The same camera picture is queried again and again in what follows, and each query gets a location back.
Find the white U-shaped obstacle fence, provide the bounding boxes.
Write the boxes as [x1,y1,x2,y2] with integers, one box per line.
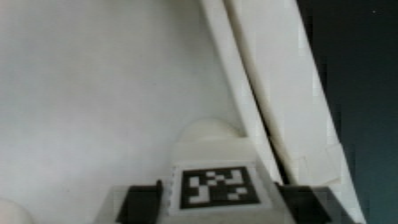
[226,0,368,224]

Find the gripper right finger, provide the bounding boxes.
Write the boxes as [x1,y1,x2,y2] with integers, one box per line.
[274,183,364,224]

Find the white square tabletop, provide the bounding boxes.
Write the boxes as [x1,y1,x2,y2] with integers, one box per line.
[0,0,286,224]

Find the white table leg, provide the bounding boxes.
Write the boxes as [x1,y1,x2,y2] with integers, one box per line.
[157,119,297,224]

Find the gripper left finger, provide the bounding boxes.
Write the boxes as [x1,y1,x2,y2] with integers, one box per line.
[94,181,164,224]

